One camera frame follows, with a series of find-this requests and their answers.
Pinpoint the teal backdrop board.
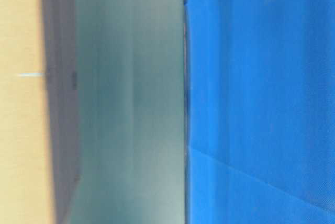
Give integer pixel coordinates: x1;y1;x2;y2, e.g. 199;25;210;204
69;0;185;223

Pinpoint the blue table mat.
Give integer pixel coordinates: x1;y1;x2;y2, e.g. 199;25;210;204
185;0;334;223

